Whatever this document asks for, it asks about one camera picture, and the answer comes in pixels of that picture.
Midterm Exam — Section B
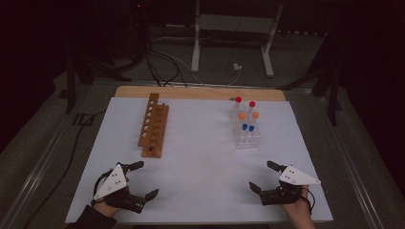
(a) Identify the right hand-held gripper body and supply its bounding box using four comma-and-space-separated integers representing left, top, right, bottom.
259, 164, 322, 207

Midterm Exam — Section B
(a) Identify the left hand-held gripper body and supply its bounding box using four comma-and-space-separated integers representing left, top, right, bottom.
92, 162, 146, 215

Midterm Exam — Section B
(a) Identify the clear plastic test tube rack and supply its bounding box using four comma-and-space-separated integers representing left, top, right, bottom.
228, 98, 262, 150

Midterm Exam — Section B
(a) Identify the wooden test tube rack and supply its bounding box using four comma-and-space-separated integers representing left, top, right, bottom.
137, 93, 170, 159

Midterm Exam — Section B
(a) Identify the red cap test tube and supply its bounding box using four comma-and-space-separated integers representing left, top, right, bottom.
247, 100, 257, 123
233, 96, 243, 118

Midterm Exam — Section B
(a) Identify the person's left hand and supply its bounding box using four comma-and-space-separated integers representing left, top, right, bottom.
92, 198, 120, 219

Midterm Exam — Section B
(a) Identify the person's right hand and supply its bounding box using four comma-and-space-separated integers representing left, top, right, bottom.
281, 187, 314, 220

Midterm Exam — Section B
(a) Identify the white table mat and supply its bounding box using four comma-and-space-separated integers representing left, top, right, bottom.
65, 96, 334, 223

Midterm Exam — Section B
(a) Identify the black tripod stand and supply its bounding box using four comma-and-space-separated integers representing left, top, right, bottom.
276, 31, 344, 127
65, 53, 133, 115

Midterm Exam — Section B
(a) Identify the wooden table board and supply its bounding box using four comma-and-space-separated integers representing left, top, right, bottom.
114, 85, 287, 102

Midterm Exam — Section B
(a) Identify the white metal stand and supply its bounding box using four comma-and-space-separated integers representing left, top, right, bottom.
190, 0, 285, 78

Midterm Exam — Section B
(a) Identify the left hand-held gripper cable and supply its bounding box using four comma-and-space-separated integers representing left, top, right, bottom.
92, 170, 113, 204

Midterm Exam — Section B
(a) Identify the hand-held gripper cable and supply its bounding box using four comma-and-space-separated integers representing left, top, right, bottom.
302, 187, 316, 214
92, 170, 113, 204

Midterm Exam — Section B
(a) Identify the right hand-held gripper cable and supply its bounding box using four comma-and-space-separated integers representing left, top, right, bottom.
302, 187, 316, 214

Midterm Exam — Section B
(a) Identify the metal frame rail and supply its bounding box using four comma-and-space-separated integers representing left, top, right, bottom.
92, 80, 314, 94
0, 125, 75, 229
318, 94, 385, 229

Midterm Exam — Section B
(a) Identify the white cable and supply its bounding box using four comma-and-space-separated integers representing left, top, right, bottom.
152, 47, 242, 87

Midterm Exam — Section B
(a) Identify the bundle of black cables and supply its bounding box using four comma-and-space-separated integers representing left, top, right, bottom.
139, 18, 189, 88

